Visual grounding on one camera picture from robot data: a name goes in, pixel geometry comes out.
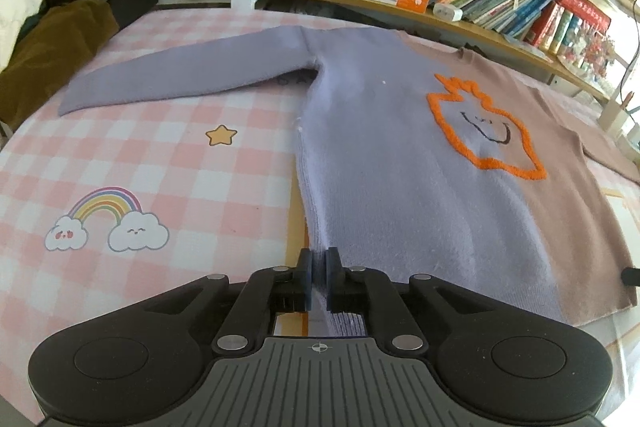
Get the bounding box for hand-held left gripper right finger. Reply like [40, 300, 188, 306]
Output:
[325, 247, 496, 354]

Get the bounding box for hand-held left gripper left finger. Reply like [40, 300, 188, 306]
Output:
[145, 248, 317, 355]

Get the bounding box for lilac and pink knit sweater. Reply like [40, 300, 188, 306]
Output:
[57, 26, 640, 340]

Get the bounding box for pink checked cartoon bed sheet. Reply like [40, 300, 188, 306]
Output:
[0, 2, 640, 427]

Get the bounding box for pink flower ornament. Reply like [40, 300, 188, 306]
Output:
[555, 24, 617, 84]

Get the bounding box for row of red books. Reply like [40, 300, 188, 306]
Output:
[521, 0, 613, 58]

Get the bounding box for wooden shelf board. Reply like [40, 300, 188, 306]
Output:
[255, 0, 613, 104]

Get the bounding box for white charger plug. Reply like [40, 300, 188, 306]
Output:
[432, 2, 465, 22]

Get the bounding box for brown corduroy cloth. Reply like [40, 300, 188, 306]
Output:
[0, 0, 122, 130]

